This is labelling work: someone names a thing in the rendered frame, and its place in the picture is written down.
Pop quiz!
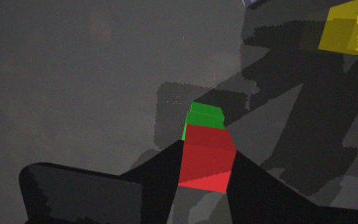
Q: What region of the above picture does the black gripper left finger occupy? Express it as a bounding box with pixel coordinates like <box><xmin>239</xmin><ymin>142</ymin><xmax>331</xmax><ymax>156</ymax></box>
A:
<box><xmin>19</xmin><ymin>140</ymin><xmax>184</xmax><ymax>224</ymax></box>

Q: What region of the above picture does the green block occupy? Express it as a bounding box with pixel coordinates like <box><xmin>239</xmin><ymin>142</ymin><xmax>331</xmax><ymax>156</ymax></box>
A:
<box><xmin>190</xmin><ymin>102</ymin><xmax>225</xmax><ymax>122</ymax></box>
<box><xmin>182</xmin><ymin>111</ymin><xmax>225</xmax><ymax>140</ymax></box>

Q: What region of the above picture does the red block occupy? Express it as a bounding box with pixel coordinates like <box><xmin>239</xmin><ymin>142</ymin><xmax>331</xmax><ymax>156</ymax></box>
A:
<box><xmin>178</xmin><ymin>124</ymin><xmax>236</xmax><ymax>193</ymax></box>

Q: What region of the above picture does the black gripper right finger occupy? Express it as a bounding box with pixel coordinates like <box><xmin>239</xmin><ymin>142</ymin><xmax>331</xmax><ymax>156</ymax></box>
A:
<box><xmin>226</xmin><ymin>150</ymin><xmax>358</xmax><ymax>224</ymax></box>

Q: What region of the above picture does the small grey cube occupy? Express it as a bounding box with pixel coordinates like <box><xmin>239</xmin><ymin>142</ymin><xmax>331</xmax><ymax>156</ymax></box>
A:
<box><xmin>242</xmin><ymin>0</ymin><xmax>259</xmax><ymax>8</ymax></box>

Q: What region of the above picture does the yellow block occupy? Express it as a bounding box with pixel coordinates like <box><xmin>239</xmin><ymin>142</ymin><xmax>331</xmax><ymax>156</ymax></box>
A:
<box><xmin>318</xmin><ymin>0</ymin><xmax>358</xmax><ymax>55</ymax></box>

